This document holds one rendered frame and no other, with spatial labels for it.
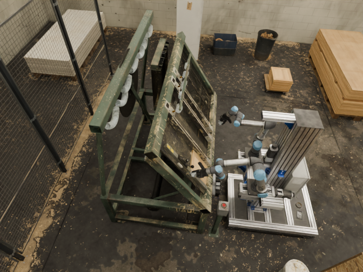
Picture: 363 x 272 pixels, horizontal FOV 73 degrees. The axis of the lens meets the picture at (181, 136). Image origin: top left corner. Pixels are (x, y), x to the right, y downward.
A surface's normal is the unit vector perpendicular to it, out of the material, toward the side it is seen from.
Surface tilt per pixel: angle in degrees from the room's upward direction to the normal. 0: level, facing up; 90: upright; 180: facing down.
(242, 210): 0
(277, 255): 0
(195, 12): 90
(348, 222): 0
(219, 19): 90
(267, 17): 90
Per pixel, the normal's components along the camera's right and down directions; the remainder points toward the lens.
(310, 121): 0.04, -0.64
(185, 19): -0.11, 0.76
